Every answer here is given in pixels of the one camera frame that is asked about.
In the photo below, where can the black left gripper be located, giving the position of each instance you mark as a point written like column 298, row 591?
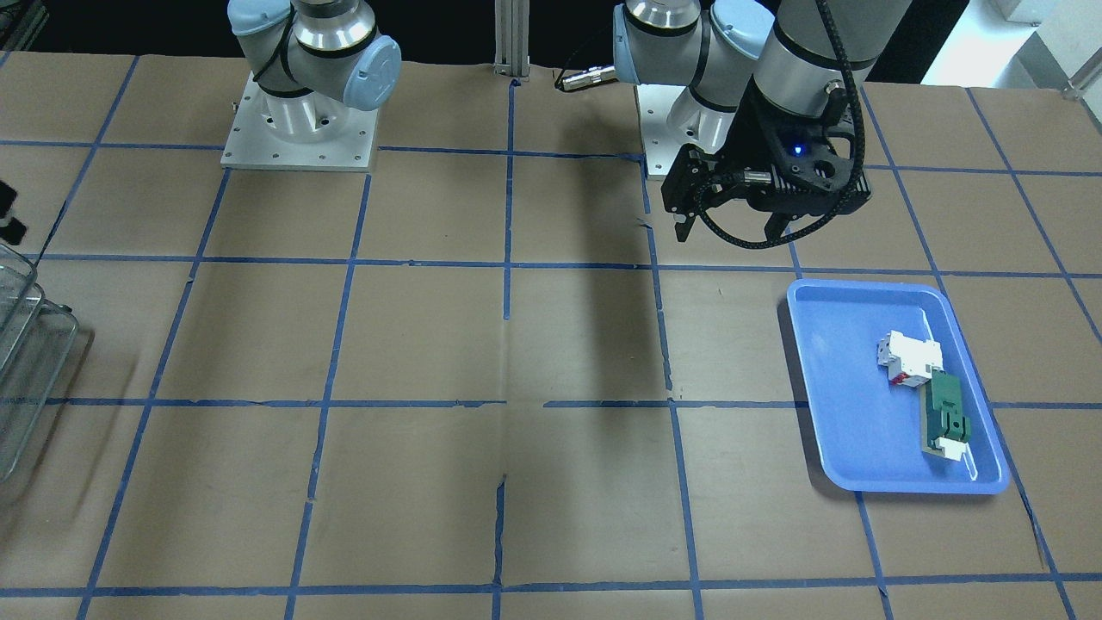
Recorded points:
column 746, row 140

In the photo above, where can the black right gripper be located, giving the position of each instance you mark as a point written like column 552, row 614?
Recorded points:
column 11, row 232

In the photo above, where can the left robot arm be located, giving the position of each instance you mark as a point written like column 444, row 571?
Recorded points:
column 774, row 94

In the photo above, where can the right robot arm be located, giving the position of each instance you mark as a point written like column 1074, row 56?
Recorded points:
column 134, row 154

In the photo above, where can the white circuit breaker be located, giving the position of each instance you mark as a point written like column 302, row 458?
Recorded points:
column 908, row 361

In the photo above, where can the blue plastic tray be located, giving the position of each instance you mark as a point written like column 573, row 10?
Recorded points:
column 867, row 431

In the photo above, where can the green terminal block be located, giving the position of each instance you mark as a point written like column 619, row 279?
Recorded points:
column 945, row 429

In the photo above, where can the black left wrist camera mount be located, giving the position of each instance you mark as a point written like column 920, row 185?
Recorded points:
column 818, row 168

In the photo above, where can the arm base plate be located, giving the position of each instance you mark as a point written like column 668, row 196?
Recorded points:
column 670, row 117
column 305, row 133

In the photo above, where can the aluminium frame post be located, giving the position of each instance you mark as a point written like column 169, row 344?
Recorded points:
column 511, row 22

